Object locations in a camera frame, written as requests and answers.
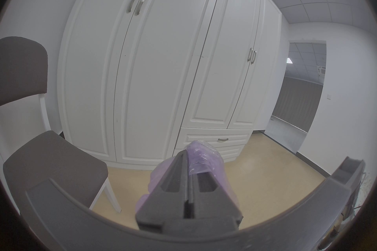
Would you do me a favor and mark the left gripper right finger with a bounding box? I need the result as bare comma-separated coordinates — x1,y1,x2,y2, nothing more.
188,171,244,233

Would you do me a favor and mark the white wardrobe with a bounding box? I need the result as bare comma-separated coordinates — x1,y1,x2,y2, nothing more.
57,0,283,171

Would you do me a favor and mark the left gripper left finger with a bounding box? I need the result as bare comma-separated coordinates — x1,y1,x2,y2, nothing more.
135,149,191,234

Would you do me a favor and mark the purple plastic bag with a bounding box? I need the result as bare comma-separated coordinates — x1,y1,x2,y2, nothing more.
136,140,240,213

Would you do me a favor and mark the white chair with grey cushions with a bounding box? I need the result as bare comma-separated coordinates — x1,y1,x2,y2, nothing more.
0,36,122,214

